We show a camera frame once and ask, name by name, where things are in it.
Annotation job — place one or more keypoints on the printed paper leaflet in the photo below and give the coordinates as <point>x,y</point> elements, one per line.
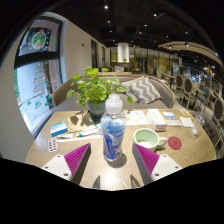
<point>137,117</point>

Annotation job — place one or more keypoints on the dark grey tufted chair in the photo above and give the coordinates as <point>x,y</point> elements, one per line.
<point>213,128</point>

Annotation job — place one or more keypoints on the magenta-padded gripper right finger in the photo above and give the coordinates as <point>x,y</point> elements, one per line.
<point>146,158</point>

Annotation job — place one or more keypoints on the white green tube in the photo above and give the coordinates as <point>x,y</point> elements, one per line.
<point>88,132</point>

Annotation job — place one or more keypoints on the blister pill pack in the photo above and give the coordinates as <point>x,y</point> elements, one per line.
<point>52,145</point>

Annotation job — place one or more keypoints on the window with festive decals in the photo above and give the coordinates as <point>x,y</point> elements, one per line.
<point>38,86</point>

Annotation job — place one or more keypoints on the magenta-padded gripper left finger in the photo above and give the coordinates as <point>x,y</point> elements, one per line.
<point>77,159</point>

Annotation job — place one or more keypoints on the white round column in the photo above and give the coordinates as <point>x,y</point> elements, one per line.
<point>123,52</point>

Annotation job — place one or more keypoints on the group of dining chairs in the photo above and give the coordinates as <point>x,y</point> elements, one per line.
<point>188,86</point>

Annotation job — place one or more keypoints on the flat round red coaster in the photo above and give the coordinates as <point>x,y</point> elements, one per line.
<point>174,143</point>

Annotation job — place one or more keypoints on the green potted plant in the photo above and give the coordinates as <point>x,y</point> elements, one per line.
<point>95,88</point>

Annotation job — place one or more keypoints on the white orange cardboard box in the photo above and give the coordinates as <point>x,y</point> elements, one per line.
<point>156,119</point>

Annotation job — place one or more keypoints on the group of ceiling lights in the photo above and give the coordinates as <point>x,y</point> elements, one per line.
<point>106,7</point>

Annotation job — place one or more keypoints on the light green mug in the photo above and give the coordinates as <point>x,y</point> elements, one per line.
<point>146,137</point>

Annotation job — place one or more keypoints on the yellow square table sign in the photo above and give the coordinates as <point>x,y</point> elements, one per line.
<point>185,112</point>

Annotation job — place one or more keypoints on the grey curved sofa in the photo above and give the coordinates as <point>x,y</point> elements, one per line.
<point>165,93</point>

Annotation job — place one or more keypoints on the white paper napkin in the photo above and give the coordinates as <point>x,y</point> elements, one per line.
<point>187,122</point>

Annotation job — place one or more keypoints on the grey white chevron pillow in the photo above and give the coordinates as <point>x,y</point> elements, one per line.
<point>143,90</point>

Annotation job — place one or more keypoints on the clear blue-labelled water bottle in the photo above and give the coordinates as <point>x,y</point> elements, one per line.
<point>113,133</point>

